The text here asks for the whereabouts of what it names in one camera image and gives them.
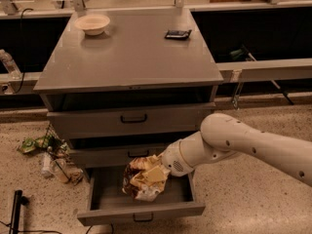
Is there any green snack bag on floor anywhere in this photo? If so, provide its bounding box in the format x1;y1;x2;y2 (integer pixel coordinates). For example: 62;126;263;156
18;136;54;154

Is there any brown chip bag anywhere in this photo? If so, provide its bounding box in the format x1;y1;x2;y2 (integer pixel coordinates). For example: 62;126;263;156
122;155;167;202

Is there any grey drawer cabinet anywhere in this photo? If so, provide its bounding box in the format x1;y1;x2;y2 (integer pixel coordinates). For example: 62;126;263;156
33;7;224;180

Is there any clear plastic bottle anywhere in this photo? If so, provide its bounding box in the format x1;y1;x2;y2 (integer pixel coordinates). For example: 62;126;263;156
0;49;21;80

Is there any black cable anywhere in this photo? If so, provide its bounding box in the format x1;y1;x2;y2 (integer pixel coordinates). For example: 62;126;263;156
13;7;35;95

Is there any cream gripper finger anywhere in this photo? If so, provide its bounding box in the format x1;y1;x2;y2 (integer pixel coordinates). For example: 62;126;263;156
142;165;170;182

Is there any grey open bottom drawer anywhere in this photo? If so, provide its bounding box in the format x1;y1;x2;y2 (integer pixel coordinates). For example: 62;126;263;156
77;166;206;226

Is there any grey top drawer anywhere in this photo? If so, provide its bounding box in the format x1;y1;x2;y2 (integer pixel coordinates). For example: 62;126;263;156
48;102;215;139

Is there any black stand base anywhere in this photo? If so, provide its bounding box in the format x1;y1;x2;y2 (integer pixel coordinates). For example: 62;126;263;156
9;190;29;234

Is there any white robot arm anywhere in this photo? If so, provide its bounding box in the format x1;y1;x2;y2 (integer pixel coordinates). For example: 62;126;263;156
143;113;312;186

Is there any beige paper bowl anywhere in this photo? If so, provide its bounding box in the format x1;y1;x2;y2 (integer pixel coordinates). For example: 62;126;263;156
74;15;110;36

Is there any clear bottle on floor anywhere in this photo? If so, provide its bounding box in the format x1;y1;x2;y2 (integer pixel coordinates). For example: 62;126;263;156
41;153;52;178

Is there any clear plastic cup on floor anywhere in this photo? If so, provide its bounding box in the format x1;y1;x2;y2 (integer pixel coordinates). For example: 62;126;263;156
50;159;69;183

